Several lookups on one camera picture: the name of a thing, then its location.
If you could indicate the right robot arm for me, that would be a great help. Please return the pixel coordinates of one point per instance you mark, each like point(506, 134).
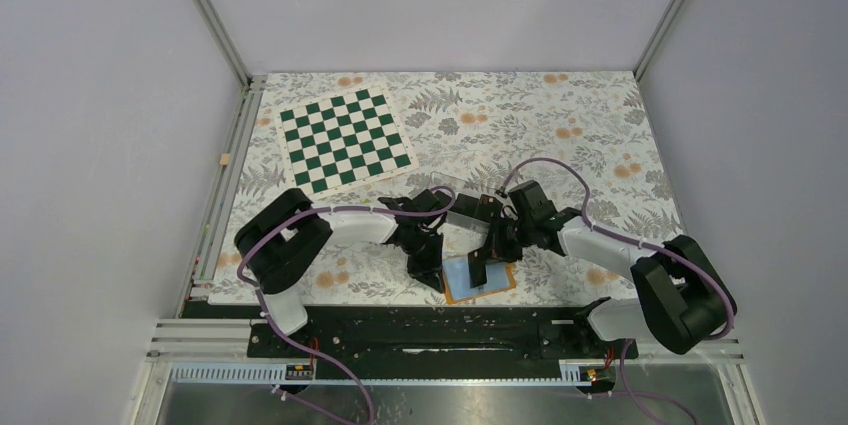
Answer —
point(680, 300)

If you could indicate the left aluminium frame post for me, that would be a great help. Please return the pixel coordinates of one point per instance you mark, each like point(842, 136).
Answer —
point(224, 42)

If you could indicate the aluminium frame post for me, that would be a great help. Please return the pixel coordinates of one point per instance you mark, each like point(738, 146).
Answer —
point(657, 38)
point(224, 42)

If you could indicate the green white chessboard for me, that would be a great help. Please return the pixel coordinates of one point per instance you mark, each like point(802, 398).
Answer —
point(343, 140)

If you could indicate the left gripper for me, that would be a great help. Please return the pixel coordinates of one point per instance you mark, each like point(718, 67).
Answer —
point(429, 272)

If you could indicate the floral patterned table mat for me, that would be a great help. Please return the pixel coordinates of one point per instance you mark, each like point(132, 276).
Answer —
point(470, 128)

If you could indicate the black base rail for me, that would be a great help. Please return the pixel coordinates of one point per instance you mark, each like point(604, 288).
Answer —
point(455, 342)

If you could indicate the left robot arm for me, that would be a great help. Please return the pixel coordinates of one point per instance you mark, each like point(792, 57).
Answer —
point(280, 243)

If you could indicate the clear plastic card box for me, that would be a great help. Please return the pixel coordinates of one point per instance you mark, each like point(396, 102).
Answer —
point(461, 186)

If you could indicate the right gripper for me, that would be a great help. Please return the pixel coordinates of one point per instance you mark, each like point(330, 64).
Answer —
point(497, 249)

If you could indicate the right aluminium frame post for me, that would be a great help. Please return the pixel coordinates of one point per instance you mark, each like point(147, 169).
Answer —
point(657, 38)

